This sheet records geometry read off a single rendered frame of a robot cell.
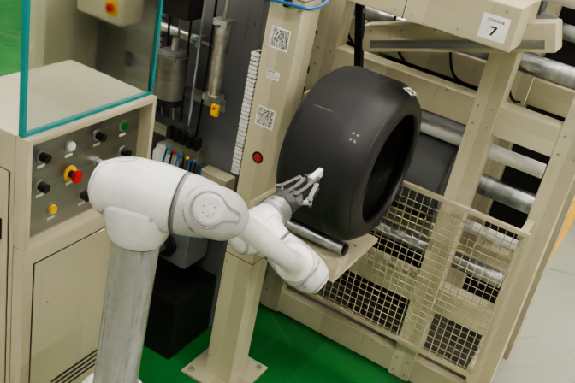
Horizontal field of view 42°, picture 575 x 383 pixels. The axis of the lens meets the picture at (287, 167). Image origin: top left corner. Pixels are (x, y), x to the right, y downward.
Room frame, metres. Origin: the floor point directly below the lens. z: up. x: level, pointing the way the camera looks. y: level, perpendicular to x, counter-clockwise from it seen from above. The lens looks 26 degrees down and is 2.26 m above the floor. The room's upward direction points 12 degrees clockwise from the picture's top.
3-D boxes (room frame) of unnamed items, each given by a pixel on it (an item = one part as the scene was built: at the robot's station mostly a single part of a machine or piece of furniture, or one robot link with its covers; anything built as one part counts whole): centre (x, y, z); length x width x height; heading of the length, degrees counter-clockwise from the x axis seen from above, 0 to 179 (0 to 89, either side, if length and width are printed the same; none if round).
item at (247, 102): (2.52, 0.17, 1.19); 0.05 x 0.04 x 0.48; 154
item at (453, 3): (2.63, -0.40, 1.71); 0.61 x 0.25 x 0.15; 64
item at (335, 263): (2.29, -0.09, 0.84); 0.36 x 0.09 x 0.06; 64
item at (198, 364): (2.51, 0.08, 0.01); 0.27 x 0.27 x 0.02; 64
